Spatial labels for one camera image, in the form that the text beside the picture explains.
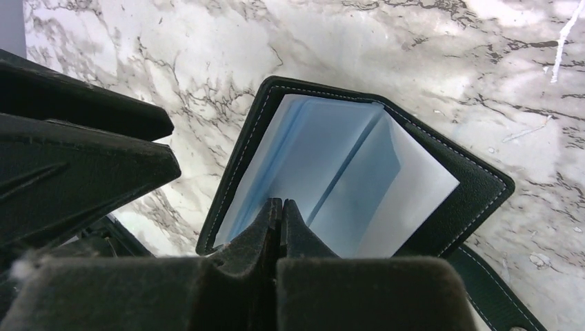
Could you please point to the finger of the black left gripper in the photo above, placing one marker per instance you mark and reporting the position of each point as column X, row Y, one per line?
column 33, row 91
column 55, row 176

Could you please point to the black leather card holder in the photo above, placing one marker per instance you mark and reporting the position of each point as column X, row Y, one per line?
column 370, row 180

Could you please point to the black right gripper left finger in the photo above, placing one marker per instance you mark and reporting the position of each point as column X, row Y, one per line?
column 233, row 289

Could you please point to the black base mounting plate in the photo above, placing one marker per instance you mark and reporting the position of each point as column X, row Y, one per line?
column 106, row 237

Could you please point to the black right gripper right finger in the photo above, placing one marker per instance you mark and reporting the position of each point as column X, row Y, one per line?
column 316, row 290

